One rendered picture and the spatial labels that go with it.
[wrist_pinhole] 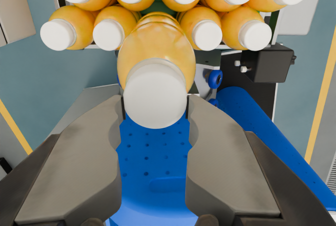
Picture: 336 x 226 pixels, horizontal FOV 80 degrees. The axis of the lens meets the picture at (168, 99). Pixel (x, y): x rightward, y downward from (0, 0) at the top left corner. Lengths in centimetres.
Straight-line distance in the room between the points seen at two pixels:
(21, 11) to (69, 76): 123
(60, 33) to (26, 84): 149
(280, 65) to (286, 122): 155
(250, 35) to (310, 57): 149
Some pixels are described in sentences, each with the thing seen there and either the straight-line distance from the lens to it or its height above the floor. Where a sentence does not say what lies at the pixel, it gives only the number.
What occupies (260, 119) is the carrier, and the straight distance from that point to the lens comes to 112.
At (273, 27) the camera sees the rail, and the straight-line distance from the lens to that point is 47.
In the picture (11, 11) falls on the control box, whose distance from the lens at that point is 40.
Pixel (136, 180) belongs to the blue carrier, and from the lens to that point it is 31.
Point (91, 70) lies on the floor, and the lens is 155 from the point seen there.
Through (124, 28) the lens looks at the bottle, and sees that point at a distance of 33.
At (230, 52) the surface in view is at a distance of 135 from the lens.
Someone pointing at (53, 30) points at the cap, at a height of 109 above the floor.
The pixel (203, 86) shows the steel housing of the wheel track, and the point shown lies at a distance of 51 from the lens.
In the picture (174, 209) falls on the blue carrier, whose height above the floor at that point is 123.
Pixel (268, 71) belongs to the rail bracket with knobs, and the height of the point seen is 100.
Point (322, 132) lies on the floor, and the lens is 226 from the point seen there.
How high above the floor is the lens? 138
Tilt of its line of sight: 61 degrees down
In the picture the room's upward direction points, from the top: 176 degrees clockwise
